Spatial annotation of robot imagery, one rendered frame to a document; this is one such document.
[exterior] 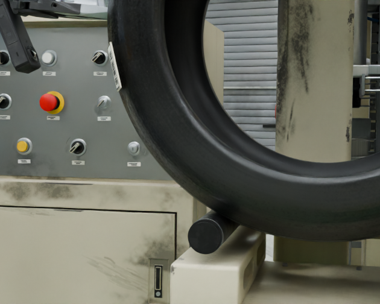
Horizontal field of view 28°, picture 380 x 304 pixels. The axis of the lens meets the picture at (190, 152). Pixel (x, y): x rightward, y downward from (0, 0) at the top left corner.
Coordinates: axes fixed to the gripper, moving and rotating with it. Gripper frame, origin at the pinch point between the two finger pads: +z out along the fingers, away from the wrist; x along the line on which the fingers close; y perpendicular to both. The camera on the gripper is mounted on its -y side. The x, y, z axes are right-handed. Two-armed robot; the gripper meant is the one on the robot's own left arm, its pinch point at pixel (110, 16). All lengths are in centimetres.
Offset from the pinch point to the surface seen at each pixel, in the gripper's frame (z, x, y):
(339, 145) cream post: 34.5, 25.2, -15.2
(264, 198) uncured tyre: 26.1, -11.7, -21.6
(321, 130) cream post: 31.1, 25.2, -13.1
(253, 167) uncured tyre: 24.4, -12.4, -17.8
